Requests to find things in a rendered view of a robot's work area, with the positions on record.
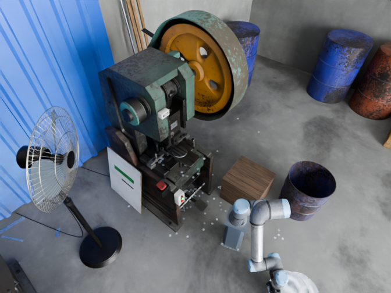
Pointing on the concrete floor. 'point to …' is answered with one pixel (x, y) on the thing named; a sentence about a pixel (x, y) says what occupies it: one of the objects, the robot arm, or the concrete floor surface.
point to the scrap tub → (307, 189)
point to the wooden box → (246, 181)
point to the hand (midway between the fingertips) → (270, 288)
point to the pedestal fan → (106, 252)
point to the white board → (125, 179)
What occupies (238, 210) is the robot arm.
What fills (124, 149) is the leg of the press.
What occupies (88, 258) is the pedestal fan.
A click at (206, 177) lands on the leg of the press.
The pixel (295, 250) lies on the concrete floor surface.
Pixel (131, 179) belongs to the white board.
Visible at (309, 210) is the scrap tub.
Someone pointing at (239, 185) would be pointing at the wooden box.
